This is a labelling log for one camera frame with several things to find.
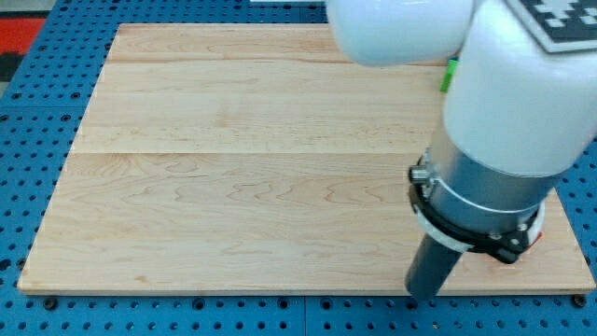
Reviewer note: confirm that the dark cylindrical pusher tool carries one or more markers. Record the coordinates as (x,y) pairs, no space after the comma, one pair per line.
(431,268)

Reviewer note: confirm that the wooden board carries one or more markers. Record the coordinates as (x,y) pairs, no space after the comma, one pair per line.
(238,160)

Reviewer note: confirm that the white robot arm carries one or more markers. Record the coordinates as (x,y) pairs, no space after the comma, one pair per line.
(520,109)

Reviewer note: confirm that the black white fiducial tag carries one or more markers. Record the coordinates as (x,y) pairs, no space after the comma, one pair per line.
(558,26)

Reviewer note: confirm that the green block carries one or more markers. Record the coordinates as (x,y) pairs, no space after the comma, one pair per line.
(448,75)

